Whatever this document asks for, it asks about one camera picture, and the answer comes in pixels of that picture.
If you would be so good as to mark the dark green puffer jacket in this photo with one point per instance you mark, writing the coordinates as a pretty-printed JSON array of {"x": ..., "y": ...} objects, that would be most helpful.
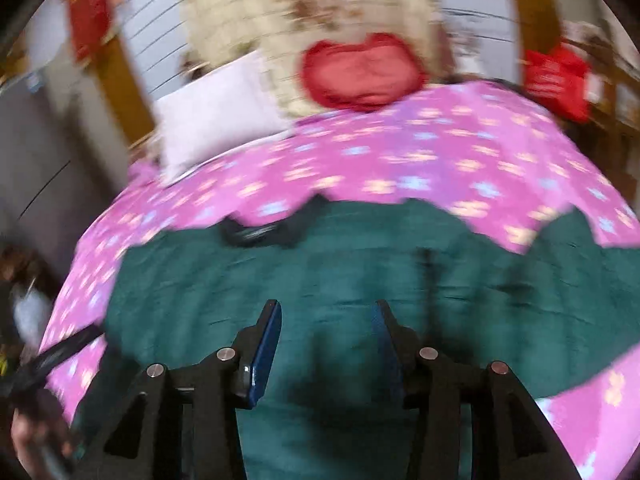
[{"x": 325, "y": 290}]

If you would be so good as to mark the wooden post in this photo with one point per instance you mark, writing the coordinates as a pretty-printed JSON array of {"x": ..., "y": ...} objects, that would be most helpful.
[{"x": 527, "y": 5}]

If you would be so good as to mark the person's left hand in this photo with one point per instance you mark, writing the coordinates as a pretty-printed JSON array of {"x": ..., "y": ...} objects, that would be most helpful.
[{"x": 22, "y": 435}]

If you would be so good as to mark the grey cabinet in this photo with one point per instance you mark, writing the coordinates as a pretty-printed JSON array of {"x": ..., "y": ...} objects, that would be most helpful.
[{"x": 45, "y": 170}]

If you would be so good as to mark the white pillow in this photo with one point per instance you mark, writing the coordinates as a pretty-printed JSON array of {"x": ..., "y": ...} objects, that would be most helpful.
[{"x": 215, "y": 110}]

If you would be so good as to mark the red wall hanging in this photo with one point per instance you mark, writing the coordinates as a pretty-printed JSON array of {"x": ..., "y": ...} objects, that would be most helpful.
[{"x": 90, "y": 15}]

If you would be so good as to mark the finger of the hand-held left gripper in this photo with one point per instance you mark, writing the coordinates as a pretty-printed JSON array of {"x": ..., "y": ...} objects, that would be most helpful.
[{"x": 75, "y": 342}]

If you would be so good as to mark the pink floral bedsheet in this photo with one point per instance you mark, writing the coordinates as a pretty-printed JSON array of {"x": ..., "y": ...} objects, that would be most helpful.
[{"x": 430, "y": 150}]

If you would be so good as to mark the wooden shelf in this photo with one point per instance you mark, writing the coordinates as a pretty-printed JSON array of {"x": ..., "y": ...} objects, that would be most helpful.
[{"x": 617, "y": 110}]

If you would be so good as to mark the beige floral blanket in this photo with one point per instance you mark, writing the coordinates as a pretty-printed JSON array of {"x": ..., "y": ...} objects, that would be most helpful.
[{"x": 280, "y": 15}]

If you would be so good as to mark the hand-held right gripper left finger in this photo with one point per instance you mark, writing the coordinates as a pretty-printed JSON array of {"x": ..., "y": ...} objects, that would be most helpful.
[{"x": 264, "y": 355}]

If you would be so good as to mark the red shopping bag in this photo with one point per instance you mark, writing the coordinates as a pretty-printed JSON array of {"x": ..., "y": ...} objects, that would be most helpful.
[{"x": 557, "y": 80}]

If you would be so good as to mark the wooden door frame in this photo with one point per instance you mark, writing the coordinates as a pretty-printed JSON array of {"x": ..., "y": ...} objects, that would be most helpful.
[{"x": 122, "y": 75}]

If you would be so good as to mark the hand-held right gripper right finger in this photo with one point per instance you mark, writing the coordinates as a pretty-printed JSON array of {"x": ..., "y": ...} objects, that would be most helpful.
[{"x": 390, "y": 355}]

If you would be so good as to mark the red heart-shaped cushion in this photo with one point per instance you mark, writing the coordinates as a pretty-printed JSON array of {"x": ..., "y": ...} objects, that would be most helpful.
[{"x": 362, "y": 72}]

